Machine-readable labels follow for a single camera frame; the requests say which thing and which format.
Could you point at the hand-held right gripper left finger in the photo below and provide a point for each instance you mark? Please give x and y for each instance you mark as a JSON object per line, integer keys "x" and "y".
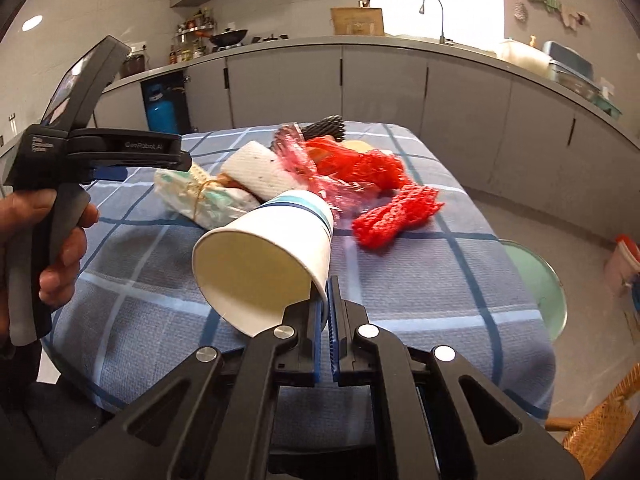
{"x": 314, "y": 355}

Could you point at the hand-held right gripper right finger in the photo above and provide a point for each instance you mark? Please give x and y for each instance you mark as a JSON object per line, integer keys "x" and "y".
{"x": 334, "y": 350}

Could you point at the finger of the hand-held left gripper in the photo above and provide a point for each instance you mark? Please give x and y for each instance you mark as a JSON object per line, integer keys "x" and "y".
{"x": 145, "y": 152}

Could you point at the white paper cup blue stripes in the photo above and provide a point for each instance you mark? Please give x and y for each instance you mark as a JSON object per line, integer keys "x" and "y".
{"x": 260, "y": 260}

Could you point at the red foam net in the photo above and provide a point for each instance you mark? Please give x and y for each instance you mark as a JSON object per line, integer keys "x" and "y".
{"x": 395, "y": 215}

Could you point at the black foam net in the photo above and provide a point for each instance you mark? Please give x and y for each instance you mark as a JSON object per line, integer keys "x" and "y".
{"x": 327, "y": 127}

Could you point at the red plastic bag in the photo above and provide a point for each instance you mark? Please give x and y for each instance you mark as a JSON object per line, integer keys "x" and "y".
{"x": 350, "y": 162}

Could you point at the light green round bin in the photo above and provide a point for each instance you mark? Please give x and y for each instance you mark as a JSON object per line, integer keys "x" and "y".
{"x": 542, "y": 290}

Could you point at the person's left hand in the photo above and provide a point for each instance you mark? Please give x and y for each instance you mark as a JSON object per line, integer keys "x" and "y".
{"x": 60, "y": 280}

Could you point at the blue gas cylinder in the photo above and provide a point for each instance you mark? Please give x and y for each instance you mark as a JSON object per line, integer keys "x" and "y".
{"x": 167, "y": 107}

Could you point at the crumpled white plastic wrapper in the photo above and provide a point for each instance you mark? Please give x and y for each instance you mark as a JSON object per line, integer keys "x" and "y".
{"x": 212, "y": 207}

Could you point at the dark glass jar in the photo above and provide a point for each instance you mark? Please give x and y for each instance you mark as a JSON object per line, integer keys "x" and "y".
{"x": 134, "y": 65}

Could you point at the blue plaid tablecloth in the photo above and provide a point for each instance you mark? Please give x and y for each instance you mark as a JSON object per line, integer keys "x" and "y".
{"x": 425, "y": 285}

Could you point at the spice rack with bottles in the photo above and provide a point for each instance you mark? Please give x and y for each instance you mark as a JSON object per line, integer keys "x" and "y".
{"x": 192, "y": 35}

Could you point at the round ceiling light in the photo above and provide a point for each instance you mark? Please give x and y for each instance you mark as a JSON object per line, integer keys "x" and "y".
{"x": 31, "y": 22}

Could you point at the black wok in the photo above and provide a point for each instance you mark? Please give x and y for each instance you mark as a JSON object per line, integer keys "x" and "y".
{"x": 230, "y": 36}

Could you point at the clear pink plastic wrapper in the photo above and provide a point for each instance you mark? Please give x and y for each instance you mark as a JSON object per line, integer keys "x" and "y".
{"x": 295, "y": 160}

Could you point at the yellow sponge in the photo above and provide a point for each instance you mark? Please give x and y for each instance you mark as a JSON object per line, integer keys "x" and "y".
{"x": 361, "y": 145}

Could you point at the wooden cutting board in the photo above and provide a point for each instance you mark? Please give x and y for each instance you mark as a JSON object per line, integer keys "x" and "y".
{"x": 350, "y": 20}

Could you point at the grey kitchen counter cabinets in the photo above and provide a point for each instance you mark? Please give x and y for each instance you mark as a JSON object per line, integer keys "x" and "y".
{"x": 380, "y": 85}

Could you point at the wicker chair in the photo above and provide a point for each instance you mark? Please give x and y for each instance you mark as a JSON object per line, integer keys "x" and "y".
{"x": 600, "y": 425}

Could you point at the bin with red liner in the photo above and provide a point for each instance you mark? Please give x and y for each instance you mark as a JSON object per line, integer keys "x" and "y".
{"x": 620, "y": 265}

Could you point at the curved metal faucet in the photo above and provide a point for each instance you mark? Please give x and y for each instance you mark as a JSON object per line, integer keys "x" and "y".
{"x": 442, "y": 30}

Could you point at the white plastic basin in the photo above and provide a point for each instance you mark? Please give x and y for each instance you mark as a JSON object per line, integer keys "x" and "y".
{"x": 522, "y": 55}

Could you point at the metal colander basket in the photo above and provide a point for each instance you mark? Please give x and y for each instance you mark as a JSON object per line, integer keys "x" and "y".
{"x": 580, "y": 84}

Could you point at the green plastic basket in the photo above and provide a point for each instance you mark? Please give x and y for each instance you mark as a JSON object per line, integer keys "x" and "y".
{"x": 609, "y": 105}

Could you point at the blue dish drainer box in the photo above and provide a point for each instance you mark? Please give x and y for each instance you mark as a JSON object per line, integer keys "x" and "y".
{"x": 567, "y": 57}

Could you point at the hanging scrubber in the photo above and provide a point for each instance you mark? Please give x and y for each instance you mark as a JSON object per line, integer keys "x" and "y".
{"x": 521, "y": 11}

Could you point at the hanging white gloves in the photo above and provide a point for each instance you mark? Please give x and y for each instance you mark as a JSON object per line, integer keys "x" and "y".
{"x": 574, "y": 16}

